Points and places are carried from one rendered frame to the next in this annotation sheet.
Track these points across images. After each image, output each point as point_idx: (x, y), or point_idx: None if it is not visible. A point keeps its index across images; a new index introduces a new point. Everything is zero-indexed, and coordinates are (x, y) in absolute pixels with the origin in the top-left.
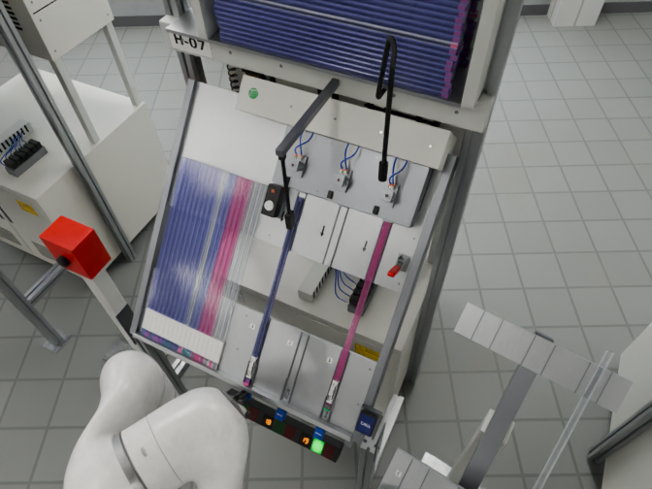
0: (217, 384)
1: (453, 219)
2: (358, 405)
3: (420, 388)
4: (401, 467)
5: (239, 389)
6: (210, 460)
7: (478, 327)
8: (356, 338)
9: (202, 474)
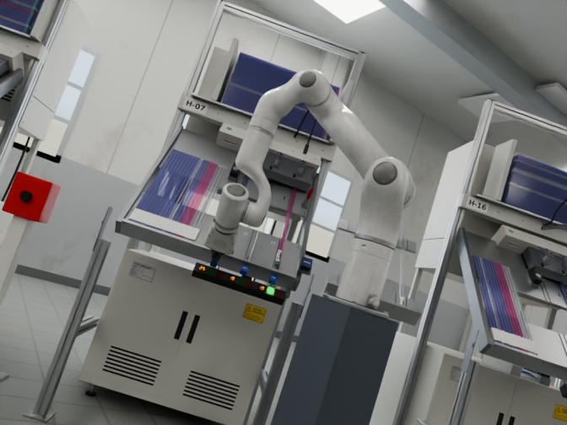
0: (63, 406)
1: None
2: (294, 264)
3: None
4: (333, 279)
5: (88, 411)
6: (339, 99)
7: (348, 226)
8: (249, 296)
9: (337, 101)
